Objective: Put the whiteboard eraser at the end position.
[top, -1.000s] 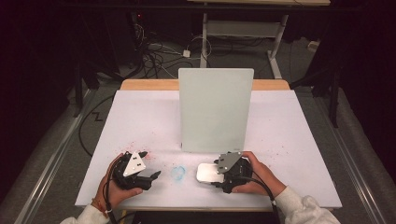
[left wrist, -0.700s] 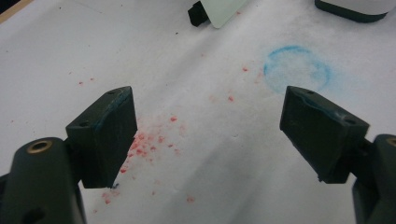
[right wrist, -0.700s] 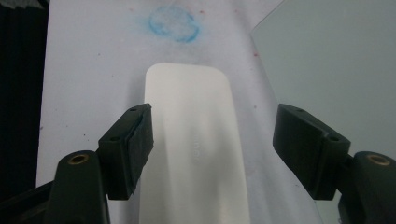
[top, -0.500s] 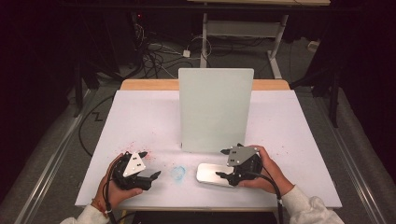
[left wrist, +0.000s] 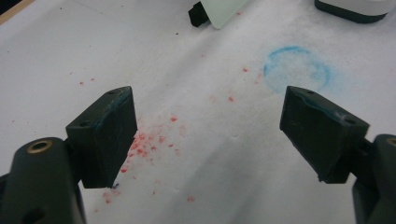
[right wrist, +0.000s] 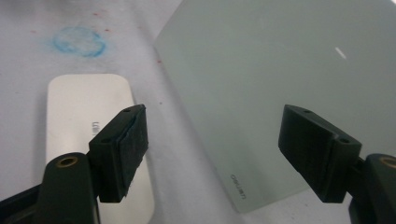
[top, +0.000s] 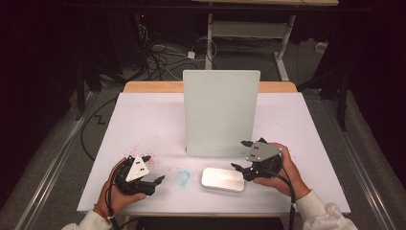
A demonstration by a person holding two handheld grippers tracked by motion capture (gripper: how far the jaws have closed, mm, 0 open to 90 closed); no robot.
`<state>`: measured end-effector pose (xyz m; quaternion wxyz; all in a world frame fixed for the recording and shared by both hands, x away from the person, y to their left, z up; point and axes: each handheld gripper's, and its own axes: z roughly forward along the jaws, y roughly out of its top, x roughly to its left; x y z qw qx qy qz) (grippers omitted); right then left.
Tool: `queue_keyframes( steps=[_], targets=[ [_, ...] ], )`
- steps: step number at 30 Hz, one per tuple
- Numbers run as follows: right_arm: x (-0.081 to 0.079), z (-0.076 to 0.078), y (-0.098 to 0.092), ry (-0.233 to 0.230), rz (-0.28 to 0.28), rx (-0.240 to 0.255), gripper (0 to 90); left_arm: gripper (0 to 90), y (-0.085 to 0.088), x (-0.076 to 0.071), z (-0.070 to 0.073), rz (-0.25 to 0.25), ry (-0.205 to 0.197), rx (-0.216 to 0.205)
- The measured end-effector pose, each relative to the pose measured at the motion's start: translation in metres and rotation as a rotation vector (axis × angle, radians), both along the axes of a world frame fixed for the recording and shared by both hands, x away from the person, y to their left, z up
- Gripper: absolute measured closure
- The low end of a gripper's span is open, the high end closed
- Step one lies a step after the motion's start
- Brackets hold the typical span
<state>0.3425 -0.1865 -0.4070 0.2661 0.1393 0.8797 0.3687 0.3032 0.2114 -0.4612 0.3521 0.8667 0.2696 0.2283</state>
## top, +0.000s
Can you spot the aluminium floor rail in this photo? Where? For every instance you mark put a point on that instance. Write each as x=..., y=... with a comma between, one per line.
x=360, y=172
x=51, y=172

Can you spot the white power strip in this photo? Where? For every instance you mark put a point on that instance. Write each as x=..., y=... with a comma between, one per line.
x=321, y=47

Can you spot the frosted glass whiteboard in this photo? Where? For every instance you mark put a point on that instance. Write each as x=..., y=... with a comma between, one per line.
x=220, y=111

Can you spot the white desk frame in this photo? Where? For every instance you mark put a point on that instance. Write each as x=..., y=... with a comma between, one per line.
x=249, y=30

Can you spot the person's right hand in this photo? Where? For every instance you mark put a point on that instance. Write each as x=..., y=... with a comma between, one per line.
x=292, y=182

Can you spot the white power adapter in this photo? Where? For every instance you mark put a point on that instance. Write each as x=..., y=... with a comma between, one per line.
x=191, y=55

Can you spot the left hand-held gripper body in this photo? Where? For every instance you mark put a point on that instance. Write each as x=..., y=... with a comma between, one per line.
x=137, y=172

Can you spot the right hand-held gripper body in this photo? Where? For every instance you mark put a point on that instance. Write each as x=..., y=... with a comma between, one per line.
x=263, y=153

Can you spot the white whiteboard eraser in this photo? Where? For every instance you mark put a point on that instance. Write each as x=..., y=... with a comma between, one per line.
x=222, y=179

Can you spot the person's left hand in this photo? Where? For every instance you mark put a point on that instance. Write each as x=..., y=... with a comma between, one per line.
x=120, y=202

